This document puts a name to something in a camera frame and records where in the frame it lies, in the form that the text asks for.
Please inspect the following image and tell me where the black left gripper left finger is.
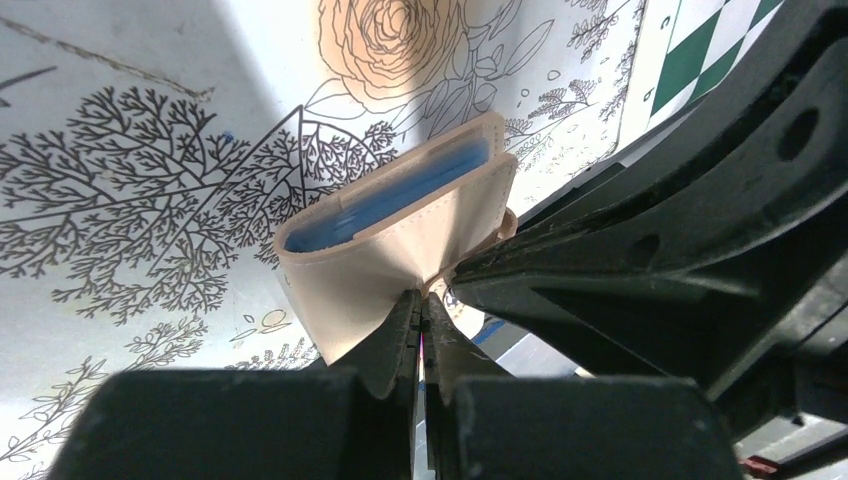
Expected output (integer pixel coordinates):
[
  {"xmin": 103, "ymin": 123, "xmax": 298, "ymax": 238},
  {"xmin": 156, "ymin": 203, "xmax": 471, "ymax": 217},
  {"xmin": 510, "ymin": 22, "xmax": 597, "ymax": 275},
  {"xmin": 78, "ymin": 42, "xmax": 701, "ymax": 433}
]
[{"xmin": 331, "ymin": 290, "xmax": 422, "ymax": 479}]

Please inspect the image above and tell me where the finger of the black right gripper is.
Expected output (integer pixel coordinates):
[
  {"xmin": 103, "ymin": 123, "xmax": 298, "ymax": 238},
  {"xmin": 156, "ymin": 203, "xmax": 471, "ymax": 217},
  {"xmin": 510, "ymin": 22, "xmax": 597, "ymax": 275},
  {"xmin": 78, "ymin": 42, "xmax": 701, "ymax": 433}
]
[{"xmin": 452, "ymin": 1, "xmax": 847, "ymax": 437}]

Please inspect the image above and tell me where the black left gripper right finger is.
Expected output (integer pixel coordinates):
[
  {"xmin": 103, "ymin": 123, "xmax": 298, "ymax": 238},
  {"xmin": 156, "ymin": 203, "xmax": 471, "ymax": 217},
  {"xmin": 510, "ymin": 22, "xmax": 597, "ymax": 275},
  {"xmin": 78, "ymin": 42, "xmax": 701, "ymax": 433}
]
[{"xmin": 421, "ymin": 293, "xmax": 510, "ymax": 479}]

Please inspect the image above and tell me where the blue credit card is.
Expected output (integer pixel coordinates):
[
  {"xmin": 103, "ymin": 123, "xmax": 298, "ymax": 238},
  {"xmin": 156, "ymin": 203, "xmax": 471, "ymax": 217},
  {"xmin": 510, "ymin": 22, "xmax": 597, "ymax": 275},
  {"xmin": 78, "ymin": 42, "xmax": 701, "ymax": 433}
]
[{"xmin": 283, "ymin": 139, "xmax": 490, "ymax": 253}]

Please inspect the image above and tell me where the green white chessboard mat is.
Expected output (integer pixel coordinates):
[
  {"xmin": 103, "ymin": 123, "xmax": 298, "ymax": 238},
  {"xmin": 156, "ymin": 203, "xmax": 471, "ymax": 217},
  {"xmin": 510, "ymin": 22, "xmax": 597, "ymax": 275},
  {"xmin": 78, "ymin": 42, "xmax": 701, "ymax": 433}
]
[{"xmin": 619, "ymin": 0, "xmax": 782, "ymax": 147}]

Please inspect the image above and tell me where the floral table mat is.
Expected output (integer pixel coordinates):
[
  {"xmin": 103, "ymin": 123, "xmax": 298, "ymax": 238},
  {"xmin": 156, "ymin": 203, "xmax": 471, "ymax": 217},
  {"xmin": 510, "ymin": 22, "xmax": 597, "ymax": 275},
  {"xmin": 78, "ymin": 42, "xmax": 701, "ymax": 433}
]
[{"xmin": 1, "ymin": 1, "xmax": 646, "ymax": 479}]

